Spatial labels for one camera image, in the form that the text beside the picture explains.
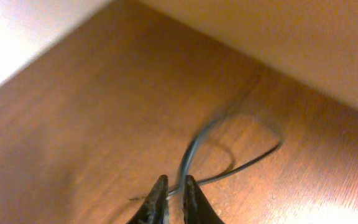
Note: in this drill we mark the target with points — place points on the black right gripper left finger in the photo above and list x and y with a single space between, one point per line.
155 208

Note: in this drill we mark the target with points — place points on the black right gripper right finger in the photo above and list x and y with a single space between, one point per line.
196 207

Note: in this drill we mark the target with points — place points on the black cable dark plugs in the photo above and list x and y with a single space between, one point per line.
198 139

